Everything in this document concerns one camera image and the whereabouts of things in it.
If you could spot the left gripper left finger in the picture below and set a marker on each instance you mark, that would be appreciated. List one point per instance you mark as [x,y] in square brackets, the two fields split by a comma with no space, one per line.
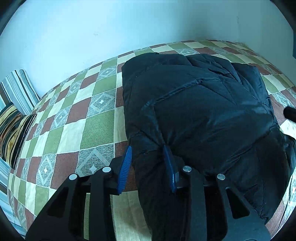
[62,218]

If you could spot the checkered green brown bedspread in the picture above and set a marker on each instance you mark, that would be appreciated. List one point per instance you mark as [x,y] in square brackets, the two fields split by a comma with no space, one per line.
[79,125]

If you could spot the dark navy puffer jacket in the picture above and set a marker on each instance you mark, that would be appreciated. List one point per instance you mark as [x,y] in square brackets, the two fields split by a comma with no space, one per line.
[214,114]

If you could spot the yellow black striped pillow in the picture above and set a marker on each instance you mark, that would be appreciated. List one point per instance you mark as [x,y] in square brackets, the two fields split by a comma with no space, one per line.
[14,129]

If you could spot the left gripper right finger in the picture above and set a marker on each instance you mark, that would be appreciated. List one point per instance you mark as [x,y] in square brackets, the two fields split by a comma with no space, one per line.
[209,208]

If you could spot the blue white striped pillow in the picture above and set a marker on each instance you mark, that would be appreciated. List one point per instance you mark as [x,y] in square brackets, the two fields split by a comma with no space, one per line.
[17,88]

